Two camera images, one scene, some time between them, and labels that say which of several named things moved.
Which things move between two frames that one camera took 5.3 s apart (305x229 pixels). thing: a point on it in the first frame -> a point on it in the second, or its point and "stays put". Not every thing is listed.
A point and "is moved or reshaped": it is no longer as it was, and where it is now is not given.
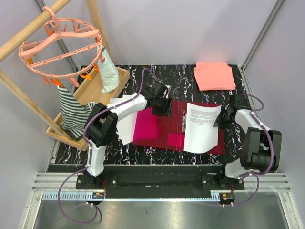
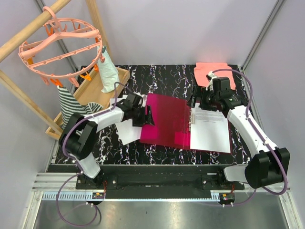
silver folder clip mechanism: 184,121 -> 191,119
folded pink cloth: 214,76 stays put
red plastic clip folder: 167,132 is moved or reshaped
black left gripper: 166,110 -> 146,119
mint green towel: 109,74 stays put
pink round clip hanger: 62,48 stays put
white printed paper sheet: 200,135 is moved or reshaped
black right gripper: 218,122 -> 200,91
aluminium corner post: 278,4 stays put
